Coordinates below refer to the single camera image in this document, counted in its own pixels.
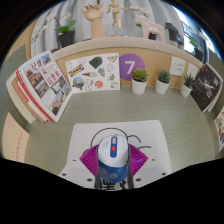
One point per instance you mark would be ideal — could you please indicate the small succulent in white pot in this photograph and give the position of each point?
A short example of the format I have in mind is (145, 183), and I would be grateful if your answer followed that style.
(139, 87)
(186, 90)
(162, 87)

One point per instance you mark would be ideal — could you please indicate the thick white book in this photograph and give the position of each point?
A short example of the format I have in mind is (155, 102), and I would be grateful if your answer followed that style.
(13, 96)

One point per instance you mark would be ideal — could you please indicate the grey curtain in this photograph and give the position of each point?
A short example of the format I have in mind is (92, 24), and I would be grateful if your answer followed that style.
(76, 20)

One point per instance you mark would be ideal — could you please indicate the tan book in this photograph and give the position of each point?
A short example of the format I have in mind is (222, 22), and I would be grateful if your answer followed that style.
(21, 98)

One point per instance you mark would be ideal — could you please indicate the dark-framed window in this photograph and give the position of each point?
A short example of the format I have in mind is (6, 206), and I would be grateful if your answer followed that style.
(190, 26)

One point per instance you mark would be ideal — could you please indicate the white book with photo cover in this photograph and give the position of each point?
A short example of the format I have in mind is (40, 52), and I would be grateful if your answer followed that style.
(46, 83)

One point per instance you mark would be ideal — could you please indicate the white sticker sheet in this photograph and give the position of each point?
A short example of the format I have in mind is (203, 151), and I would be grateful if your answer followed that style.
(93, 73)

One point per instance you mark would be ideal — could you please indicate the wooden artist mannequin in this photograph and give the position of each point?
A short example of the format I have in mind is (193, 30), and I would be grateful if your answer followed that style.
(115, 15)

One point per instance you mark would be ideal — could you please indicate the purple round number sign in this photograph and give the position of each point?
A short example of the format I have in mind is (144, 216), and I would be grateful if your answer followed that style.
(130, 66)

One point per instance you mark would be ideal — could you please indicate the beige book with red text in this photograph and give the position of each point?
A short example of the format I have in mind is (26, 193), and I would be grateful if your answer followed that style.
(15, 140)

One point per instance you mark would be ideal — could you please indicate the colourful illustrated book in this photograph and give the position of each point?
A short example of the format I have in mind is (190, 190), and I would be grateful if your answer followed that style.
(220, 130)

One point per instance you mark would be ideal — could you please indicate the black cover book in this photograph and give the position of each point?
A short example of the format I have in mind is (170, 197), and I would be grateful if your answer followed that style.
(205, 88)

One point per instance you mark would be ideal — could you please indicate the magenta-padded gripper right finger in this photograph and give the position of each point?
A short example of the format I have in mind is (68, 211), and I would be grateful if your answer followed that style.
(150, 170)

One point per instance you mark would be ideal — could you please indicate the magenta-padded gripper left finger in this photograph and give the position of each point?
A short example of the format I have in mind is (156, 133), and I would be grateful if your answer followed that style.
(75, 172)

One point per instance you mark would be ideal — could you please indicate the black horse figurine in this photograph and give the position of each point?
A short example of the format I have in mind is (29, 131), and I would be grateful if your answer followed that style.
(173, 33)

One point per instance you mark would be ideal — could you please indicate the blue and white computer mouse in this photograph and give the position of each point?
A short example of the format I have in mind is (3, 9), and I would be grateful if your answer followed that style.
(112, 163)

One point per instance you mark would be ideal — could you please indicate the white orchid in black pot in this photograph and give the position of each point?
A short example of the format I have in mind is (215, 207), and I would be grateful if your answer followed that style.
(200, 55)
(66, 38)
(140, 10)

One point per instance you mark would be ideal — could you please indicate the pink horse figurine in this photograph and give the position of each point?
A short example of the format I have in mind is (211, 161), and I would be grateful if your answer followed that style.
(150, 29)

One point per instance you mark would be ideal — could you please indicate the white mouse pad with drawing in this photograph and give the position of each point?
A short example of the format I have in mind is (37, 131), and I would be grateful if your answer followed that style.
(146, 133)

